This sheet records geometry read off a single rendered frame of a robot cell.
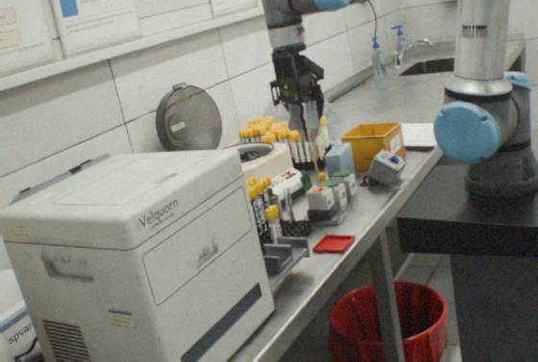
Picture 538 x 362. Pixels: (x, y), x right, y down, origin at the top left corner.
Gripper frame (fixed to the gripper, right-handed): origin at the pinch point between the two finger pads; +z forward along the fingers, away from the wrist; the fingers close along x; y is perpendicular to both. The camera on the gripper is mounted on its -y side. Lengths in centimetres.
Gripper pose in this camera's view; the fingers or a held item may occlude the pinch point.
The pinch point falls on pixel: (309, 134)
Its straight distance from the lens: 137.6
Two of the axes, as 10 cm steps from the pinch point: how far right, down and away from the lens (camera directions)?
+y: -4.4, 3.3, -8.3
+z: 1.9, 9.4, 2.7
